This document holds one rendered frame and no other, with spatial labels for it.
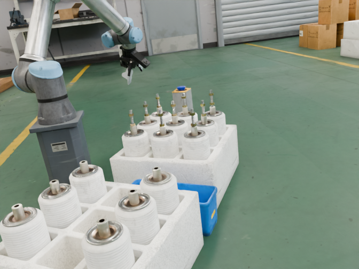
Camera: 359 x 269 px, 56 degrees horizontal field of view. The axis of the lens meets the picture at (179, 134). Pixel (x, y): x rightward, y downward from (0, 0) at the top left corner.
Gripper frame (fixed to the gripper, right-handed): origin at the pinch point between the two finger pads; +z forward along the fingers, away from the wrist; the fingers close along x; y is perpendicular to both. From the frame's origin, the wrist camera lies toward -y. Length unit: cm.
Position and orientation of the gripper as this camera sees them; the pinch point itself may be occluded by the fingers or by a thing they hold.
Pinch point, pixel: (136, 78)
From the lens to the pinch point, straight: 198.7
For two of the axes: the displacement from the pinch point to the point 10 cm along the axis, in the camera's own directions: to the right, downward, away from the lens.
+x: -4.2, 6.3, -6.6
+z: 0.2, 7.3, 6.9
